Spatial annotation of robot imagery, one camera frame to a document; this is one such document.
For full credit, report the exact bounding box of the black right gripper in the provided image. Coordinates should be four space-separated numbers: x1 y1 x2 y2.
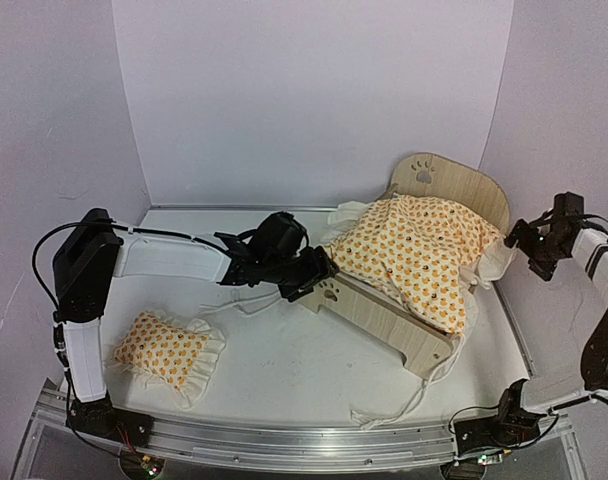
503 220 568 282

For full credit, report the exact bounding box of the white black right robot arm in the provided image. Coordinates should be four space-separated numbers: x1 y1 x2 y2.
448 192 608 464

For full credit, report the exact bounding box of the wooden striped pet bed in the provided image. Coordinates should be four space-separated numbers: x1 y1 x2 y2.
298 153 510 380

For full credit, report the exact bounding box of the duck print mattress cushion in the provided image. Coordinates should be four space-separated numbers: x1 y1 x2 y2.
321 194 516 430

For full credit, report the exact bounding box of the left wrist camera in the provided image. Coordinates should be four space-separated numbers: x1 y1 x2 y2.
214 230 254 258

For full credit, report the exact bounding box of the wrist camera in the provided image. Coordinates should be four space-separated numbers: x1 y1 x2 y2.
214 230 254 258
550 192 584 238

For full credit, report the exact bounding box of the duck print small pillow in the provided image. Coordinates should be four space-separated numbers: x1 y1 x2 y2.
104 310 226 409

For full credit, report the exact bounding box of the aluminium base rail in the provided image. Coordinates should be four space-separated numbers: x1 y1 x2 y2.
12 382 587 479

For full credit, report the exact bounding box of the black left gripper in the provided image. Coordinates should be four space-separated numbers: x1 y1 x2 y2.
264 246 339 303

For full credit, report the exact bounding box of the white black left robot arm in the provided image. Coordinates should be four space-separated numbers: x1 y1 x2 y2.
43 208 338 449

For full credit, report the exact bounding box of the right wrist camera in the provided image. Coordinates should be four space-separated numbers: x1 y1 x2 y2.
550 192 584 238

